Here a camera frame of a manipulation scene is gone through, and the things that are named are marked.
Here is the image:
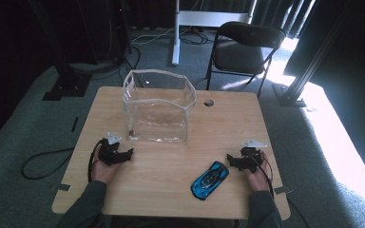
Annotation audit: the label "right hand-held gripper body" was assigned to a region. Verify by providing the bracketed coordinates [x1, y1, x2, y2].
[240, 138, 269, 174]

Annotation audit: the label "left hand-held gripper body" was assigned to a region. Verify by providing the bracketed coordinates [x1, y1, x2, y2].
[99, 131, 123, 166]

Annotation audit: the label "blue toy car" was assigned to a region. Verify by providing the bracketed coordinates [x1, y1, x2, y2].
[190, 160, 230, 201]

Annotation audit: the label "clear plastic zipper bag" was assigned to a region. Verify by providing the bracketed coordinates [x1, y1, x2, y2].
[122, 68, 198, 144]

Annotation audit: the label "person's left hand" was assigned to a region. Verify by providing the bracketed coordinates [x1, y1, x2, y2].
[90, 145, 122, 186]

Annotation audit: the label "person's right hand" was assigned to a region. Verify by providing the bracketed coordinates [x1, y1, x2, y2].
[244, 151, 272, 193]

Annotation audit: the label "black tape strip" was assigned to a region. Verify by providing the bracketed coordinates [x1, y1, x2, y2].
[70, 116, 80, 133]

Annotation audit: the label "grey tape piece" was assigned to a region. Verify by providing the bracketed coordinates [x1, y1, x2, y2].
[273, 185, 295, 196]
[50, 182, 72, 193]

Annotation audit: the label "black metal stand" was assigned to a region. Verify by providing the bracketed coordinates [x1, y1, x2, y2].
[271, 0, 355, 108]
[28, 0, 93, 103]

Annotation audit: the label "black folding chair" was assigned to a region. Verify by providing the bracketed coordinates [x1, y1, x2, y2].
[204, 20, 287, 99]

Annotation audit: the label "left hand-held gripper cable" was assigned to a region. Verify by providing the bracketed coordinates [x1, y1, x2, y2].
[20, 138, 105, 183]

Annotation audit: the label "hand-held gripper cable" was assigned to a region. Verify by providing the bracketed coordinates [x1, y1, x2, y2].
[257, 154, 312, 228]
[20, 138, 105, 183]

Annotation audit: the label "right hand-held gripper cable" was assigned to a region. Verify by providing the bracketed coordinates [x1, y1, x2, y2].
[257, 154, 312, 228]

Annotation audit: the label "black floor cables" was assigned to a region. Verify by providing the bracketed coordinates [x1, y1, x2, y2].
[89, 29, 215, 82]

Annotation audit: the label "white floor cable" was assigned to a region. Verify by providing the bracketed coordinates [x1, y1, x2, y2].
[130, 26, 176, 46]

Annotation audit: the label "white metal desk frame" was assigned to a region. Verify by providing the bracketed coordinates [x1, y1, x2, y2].
[170, 0, 259, 67]

